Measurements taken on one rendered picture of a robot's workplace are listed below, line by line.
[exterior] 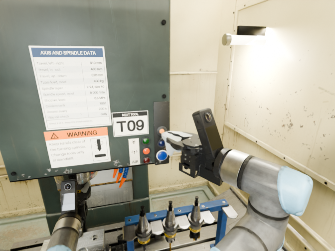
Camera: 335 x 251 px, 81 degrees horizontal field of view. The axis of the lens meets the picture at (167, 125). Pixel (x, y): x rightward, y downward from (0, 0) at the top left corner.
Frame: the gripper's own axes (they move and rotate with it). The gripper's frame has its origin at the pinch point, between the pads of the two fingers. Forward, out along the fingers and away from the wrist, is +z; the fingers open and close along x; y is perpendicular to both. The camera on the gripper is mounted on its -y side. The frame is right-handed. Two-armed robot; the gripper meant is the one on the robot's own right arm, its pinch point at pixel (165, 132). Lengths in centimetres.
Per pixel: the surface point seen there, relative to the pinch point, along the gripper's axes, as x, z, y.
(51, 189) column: -16, 89, 59
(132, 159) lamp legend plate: -7.6, 6.1, 8.1
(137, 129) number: -5.9, 5.2, -1.2
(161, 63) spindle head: 0.4, 1.7, -18.9
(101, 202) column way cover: 8, 71, 73
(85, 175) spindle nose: -14.8, 26.3, 19.8
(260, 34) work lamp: 83, 11, -32
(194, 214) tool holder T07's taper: 16.0, -0.1, 40.2
